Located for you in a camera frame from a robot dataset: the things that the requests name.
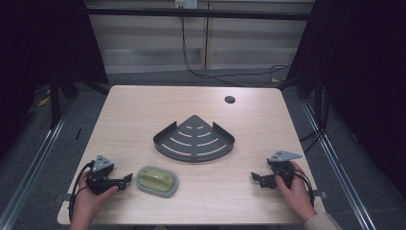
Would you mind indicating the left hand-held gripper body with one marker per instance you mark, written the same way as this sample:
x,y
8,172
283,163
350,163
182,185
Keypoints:
x,y
101,179

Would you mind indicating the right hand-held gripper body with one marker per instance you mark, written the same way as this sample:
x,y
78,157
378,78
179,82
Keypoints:
x,y
282,167

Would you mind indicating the person's left hand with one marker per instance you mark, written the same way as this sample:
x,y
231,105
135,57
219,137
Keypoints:
x,y
83,204

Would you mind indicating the person's right hand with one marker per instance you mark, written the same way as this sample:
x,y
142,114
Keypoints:
x,y
297,196

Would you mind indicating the grey soap dish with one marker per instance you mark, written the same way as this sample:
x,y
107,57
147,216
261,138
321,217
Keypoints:
x,y
140,187

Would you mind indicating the yellow soap bar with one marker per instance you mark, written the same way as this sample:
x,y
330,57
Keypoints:
x,y
156,180

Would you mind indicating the dark grey corner shelf rack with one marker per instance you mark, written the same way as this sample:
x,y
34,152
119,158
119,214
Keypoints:
x,y
194,150

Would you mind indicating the black metal stand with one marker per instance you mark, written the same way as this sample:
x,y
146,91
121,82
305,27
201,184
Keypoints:
x,y
55,102

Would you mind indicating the yellow floor scrap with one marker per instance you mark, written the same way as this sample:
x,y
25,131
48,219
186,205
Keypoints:
x,y
44,101

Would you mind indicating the dark curtain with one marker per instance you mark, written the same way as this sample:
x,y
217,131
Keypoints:
x,y
364,80
38,57

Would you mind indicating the black horizontal metal bar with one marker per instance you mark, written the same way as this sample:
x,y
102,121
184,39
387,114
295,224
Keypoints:
x,y
191,13

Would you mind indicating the grey table bracket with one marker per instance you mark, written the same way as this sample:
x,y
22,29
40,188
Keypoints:
x,y
63,198
320,194

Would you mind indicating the aluminium floor rail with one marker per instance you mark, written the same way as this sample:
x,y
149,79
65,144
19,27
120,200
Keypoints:
x,y
338,172
35,166

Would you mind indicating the white wall power outlet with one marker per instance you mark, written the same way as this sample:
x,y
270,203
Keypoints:
x,y
186,3

